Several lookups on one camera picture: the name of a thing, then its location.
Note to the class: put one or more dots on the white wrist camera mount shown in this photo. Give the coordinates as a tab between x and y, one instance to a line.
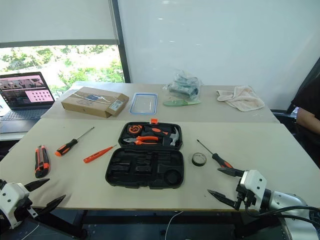
10	197
253	180

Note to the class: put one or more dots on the dark open laptop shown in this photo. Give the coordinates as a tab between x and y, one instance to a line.
22	100

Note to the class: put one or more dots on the white roller blind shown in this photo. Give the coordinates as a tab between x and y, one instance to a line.
57	20

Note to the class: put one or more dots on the claw hammer with black grip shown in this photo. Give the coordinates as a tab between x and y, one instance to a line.
172	138

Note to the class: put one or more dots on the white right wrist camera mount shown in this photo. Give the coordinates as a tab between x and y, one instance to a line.
253	180

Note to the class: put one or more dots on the orange black tape measure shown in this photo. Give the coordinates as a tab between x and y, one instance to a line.
135	129

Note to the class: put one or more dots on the clear plastic bag with parts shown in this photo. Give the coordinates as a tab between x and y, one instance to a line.
185	87

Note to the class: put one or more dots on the orange test pen screwdriver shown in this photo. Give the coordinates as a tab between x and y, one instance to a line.
97	154

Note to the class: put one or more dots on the green flat insole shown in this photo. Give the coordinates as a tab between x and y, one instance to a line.
180	102

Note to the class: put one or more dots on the black tool case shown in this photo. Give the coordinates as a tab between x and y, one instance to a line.
145	172

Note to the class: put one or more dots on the black tape roll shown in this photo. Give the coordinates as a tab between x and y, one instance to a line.
195	161

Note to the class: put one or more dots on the pale pink towel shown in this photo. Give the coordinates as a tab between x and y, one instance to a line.
242	98

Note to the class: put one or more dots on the brown cardboard box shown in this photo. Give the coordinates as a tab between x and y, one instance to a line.
92	101

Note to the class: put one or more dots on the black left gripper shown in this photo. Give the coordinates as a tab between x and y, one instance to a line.
25	206

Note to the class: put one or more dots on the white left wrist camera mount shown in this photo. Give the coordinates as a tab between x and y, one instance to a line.
10	197

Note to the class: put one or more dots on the person in black shirt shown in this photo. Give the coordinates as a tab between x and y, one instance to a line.
308	107

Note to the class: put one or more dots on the black orange screwdriver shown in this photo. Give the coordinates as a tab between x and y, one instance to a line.
221	161
67	147

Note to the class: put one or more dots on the black table frame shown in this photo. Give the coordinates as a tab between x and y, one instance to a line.
80	225

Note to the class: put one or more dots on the orange black utility knife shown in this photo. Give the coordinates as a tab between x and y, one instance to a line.
42	162

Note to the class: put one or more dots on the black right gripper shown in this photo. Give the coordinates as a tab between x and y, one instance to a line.
246	195

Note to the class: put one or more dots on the black window post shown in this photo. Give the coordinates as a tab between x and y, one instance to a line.
121	40

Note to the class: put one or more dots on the clear container with blue rim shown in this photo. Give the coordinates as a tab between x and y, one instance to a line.
143	103

